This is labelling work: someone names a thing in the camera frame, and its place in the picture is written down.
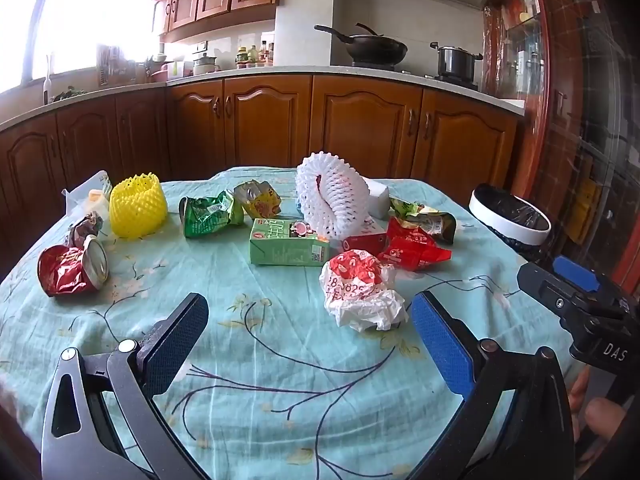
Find steel cooking pot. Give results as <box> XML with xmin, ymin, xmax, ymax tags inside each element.
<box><xmin>430</xmin><ymin>41</ymin><xmax>484</xmax><ymax>82</ymax></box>

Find white kitchen countertop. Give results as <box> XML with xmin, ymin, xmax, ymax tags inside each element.
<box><xmin>0</xmin><ymin>63</ymin><xmax>527</xmax><ymax>131</ymax></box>

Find green milk carton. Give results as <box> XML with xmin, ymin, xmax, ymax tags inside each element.
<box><xmin>249</xmin><ymin>217</ymin><xmax>332</xmax><ymax>267</ymax></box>

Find yellow foam fruit net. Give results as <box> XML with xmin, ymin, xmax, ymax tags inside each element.
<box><xmin>109</xmin><ymin>172</ymin><xmax>169</xmax><ymax>238</ymax></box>

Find white bin with black liner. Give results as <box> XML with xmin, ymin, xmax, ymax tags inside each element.
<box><xmin>468</xmin><ymin>183</ymin><xmax>552</xmax><ymax>261</ymax></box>

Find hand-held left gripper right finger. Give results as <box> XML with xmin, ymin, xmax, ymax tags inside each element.
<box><xmin>407</xmin><ymin>290</ymin><xmax>576</xmax><ymax>480</ymax></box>

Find kitchen window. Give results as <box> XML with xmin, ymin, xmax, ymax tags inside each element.
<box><xmin>0</xmin><ymin>0</ymin><xmax>156</xmax><ymax>93</ymax></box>

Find red snack wrapper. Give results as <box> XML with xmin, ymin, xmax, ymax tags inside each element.
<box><xmin>377</xmin><ymin>217</ymin><xmax>453</xmax><ymax>272</ymax></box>

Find person's right hand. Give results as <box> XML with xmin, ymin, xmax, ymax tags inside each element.
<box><xmin>567</xmin><ymin>365</ymin><xmax>633</xmax><ymax>461</ymax></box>

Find crumpled yellow packet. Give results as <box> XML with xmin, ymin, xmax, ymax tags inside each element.
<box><xmin>234</xmin><ymin>180</ymin><xmax>283</xmax><ymax>219</ymax></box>

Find red and white milk carton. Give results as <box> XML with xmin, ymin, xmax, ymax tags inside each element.
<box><xmin>342</xmin><ymin>225</ymin><xmax>388</xmax><ymax>253</ymax></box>

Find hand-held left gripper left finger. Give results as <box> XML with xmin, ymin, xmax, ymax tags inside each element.
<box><xmin>41</xmin><ymin>292</ymin><xmax>210</xmax><ymax>480</ymax></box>

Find row of condiment bottles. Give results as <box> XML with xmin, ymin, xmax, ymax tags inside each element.
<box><xmin>235</xmin><ymin>40</ymin><xmax>275</xmax><ymax>68</ymax></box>

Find black wok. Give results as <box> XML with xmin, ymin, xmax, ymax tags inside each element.
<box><xmin>314</xmin><ymin>22</ymin><xmax>408</xmax><ymax>65</ymax></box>

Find wooden lower cabinets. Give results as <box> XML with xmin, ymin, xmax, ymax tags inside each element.
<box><xmin>0</xmin><ymin>74</ymin><xmax>521</xmax><ymax>241</ymax></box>

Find crumpled white red plastic bag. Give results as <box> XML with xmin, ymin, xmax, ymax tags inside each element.
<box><xmin>320</xmin><ymin>249</ymin><xmax>410</xmax><ymax>332</ymax></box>

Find crushed red can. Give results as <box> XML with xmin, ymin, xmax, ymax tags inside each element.
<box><xmin>37</xmin><ymin>235</ymin><xmax>110</xmax><ymax>298</ymax></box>

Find crushed green can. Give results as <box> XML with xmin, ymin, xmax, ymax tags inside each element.
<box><xmin>179</xmin><ymin>191</ymin><xmax>246</xmax><ymax>238</ymax></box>

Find white foam fruit net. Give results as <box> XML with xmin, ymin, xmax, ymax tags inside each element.
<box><xmin>295</xmin><ymin>151</ymin><xmax>371</xmax><ymax>241</ymax></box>

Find white lidded pot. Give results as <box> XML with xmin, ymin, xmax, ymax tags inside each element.
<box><xmin>192</xmin><ymin>52</ymin><xmax>218</xmax><ymax>76</ymax></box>

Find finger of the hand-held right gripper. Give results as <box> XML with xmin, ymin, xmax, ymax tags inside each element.
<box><xmin>517</xmin><ymin>261</ymin><xmax>626</xmax><ymax>326</ymax></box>
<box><xmin>552</xmin><ymin>255</ymin><xmax>632</xmax><ymax>311</ymax></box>

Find utensil holder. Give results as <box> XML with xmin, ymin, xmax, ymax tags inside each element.
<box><xmin>97</xmin><ymin>45</ymin><xmax>124</xmax><ymax>86</ymax></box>

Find crumpled brown wrapper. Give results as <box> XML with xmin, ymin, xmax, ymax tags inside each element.
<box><xmin>67</xmin><ymin>211</ymin><xmax>105</xmax><ymax>248</ymax></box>

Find green drink pouch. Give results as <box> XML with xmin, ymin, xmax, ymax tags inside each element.
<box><xmin>390</xmin><ymin>196</ymin><xmax>458</xmax><ymax>245</ymax></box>

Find glass sliding door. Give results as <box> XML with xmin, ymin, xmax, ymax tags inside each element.
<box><xmin>525</xmin><ymin>0</ymin><xmax>640</xmax><ymax>286</ymax></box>

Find teal floral tablecloth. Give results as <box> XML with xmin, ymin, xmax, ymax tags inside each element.
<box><xmin>0</xmin><ymin>165</ymin><xmax>576</xmax><ymax>480</ymax></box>

